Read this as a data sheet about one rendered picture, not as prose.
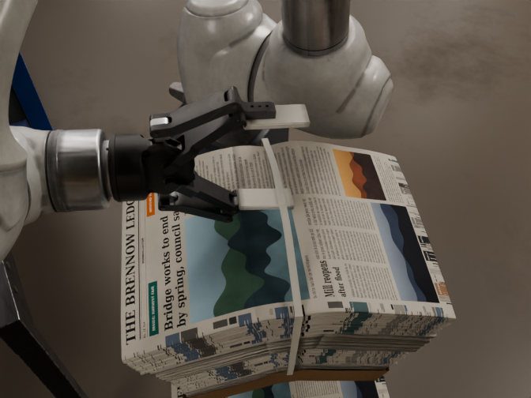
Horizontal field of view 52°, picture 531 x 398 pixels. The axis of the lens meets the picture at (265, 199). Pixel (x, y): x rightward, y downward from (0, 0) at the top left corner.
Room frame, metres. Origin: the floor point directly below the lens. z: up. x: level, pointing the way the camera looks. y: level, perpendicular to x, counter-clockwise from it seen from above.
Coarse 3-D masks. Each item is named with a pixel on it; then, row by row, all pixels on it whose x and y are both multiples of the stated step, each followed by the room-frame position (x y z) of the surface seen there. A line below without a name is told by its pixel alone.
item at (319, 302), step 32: (256, 160) 0.53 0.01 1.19; (288, 160) 0.53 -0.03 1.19; (256, 224) 0.42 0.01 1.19; (256, 256) 0.37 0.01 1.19; (320, 256) 0.37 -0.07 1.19; (256, 288) 0.32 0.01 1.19; (288, 288) 0.32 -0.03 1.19; (320, 288) 0.32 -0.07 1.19; (288, 320) 0.29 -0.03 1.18; (320, 320) 0.29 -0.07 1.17; (288, 352) 0.30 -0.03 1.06
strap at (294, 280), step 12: (264, 144) 0.55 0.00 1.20; (276, 168) 0.48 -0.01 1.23; (276, 180) 0.46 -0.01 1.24; (288, 216) 0.40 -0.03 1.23; (288, 228) 0.38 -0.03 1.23; (288, 240) 0.37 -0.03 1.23; (288, 252) 0.35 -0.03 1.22; (288, 264) 0.34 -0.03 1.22; (300, 300) 0.30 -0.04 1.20; (300, 312) 0.29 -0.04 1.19
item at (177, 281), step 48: (144, 240) 0.42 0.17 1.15; (192, 240) 0.41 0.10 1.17; (240, 240) 0.40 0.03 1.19; (144, 288) 0.35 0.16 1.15; (192, 288) 0.34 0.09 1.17; (240, 288) 0.33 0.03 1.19; (144, 336) 0.28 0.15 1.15; (192, 336) 0.27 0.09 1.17; (240, 336) 0.28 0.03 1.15; (192, 384) 0.28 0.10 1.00; (240, 384) 0.28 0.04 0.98
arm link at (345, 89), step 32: (288, 0) 0.66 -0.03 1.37; (320, 0) 0.65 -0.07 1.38; (288, 32) 0.68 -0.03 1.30; (320, 32) 0.66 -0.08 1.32; (352, 32) 0.71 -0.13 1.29; (256, 64) 0.74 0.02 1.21; (288, 64) 0.67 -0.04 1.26; (320, 64) 0.66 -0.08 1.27; (352, 64) 0.67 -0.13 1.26; (384, 64) 0.73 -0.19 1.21; (256, 96) 0.71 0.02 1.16; (288, 96) 0.67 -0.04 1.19; (320, 96) 0.65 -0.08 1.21; (352, 96) 0.65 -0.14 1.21; (384, 96) 0.67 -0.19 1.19; (320, 128) 0.65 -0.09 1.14; (352, 128) 0.64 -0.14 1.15
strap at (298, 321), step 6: (300, 318) 0.29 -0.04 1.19; (294, 324) 0.29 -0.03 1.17; (300, 324) 0.29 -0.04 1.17; (294, 330) 0.29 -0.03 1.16; (300, 330) 0.29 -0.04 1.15; (294, 336) 0.29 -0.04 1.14; (294, 342) 0.29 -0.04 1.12; (294, 348) 0.29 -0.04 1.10; (294, 354) 0.29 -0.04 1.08; (294, 360) 0.29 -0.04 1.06; (288, 366) 0.29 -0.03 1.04; (294, 366) 0.29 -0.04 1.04; (288, 372) 0.29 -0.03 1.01
